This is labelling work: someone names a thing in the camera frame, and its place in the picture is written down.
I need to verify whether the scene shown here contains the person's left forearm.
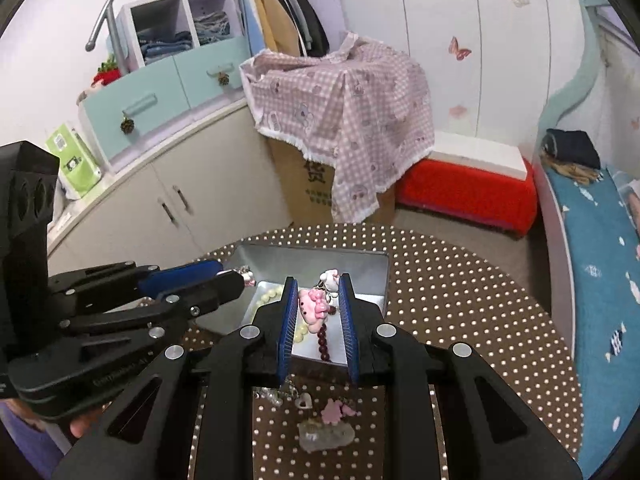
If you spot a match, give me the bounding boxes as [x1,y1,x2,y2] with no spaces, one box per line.
[0,397,68,480]

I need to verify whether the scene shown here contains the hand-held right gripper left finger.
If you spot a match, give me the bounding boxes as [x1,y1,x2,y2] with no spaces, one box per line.
[52,276,301,480]

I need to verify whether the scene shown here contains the red fabric ottoman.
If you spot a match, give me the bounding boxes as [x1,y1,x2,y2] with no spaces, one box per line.
[395,157,539,239]

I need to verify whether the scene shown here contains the silver metal handrail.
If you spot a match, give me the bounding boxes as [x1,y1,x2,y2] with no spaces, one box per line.
[84,0,139,52]

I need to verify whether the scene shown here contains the dark red bead bracelet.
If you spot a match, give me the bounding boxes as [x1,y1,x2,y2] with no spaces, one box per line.
[312,305,342,364]

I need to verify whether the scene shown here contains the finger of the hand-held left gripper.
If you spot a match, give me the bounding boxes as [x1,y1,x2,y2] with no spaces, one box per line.
[59,270,246,342]
[47,259,224,311]

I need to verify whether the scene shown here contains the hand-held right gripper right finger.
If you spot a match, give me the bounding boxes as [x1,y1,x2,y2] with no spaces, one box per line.
[338,274,584,480]

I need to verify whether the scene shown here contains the teal drawer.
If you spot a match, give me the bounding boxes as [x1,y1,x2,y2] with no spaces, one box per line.
[80,67,192,162]
[172,35,254,111]

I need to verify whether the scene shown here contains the person's left hand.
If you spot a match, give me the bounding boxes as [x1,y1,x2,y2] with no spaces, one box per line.
[67,404,107,441]

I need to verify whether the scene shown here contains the tan hanging coat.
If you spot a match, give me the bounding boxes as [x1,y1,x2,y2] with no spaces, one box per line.
[249,0,295,54]

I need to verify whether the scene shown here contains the light blue hanging shirt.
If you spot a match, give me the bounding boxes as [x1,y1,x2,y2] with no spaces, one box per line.
[241,0,266,57]

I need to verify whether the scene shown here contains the folded beige cloth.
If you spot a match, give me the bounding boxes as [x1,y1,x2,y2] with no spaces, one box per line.
[541,154,607,186]

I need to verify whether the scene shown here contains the green white box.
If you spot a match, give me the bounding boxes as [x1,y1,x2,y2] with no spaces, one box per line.
[45,122,104,201]

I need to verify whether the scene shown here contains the black hanging jacket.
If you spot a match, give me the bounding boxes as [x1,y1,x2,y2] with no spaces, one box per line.
[280,0,331,57]

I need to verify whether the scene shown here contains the silver metal tin box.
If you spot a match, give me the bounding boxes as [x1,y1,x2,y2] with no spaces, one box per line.
[220,240,391,368]

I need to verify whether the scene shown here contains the teal bed frame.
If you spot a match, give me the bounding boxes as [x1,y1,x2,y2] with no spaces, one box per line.
[536,0,640,133]

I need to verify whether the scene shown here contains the brown cardboard box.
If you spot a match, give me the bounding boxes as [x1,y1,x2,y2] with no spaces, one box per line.
[265,135,397,224]

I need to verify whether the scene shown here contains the pink bow charm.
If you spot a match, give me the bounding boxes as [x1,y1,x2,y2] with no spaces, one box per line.
[321,398,359,424]

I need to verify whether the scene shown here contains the cream bead bracelet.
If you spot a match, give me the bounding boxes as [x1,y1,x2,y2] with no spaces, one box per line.
[248,284,311,346]

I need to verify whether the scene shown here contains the folded blue jeans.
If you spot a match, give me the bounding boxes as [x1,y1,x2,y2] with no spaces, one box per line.
[193,10,232,47]
[135,30,194,64]

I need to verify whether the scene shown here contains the white foam board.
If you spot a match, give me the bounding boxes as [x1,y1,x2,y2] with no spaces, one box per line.
[429,131,534,182]

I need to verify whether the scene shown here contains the white wardrobe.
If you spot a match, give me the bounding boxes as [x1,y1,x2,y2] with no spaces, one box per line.
[327,0,587,147]

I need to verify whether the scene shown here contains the red plush toy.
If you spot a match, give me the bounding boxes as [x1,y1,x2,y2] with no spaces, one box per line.
[91,54,124,87]

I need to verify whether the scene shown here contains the pink checked cloth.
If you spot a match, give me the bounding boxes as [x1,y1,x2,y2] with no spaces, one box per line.
[240,31,436,224]

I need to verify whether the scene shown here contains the brown polka dot tablecloth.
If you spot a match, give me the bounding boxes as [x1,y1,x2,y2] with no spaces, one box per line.
[47,223,584,480]

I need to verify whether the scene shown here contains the folded dark clothes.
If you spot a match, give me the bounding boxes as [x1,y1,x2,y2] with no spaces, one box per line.
[542,129,602,171]

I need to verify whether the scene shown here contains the silver rhinestone chain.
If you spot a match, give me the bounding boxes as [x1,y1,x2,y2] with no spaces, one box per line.
[252,382,297,402]

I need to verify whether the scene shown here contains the pink cat charm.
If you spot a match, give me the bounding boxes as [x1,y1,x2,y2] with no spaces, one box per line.
[298,287,332,327]

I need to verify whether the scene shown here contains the blue patterned bed sheet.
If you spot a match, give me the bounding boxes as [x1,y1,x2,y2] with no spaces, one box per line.
[542,164,640,467]

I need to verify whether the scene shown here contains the translucent white charm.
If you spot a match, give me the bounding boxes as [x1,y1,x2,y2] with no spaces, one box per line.
[297,417,356,454]

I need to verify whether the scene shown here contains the white curved cabinet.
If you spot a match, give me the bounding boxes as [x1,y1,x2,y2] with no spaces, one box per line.
[46,99,294,273]

